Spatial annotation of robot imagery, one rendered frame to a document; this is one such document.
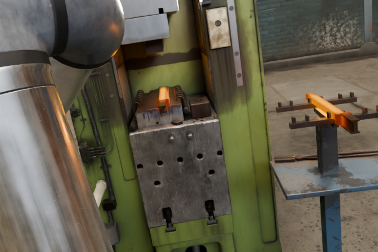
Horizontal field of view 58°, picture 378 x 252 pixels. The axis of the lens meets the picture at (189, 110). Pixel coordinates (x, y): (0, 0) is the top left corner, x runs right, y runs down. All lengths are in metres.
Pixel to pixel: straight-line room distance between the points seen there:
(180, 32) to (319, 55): 6.14
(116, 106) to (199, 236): 0.71
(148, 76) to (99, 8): 1.51
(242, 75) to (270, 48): 5.98
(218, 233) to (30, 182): 1.37
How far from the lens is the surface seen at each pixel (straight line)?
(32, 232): 0.35
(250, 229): 1.92
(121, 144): 1.66
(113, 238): 1.83
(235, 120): 1.64
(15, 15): 0.37
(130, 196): 1.77
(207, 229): 1.64
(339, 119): 1.21
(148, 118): 1.46
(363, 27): 8.16
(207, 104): 1.46
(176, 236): 1.64
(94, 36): 0.42
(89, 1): 0.40
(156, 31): 1.41
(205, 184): 1.52
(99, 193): 1.64
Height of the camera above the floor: 1.33
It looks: 15 degrees down
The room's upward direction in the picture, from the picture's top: 9 degrees counter-clockwise
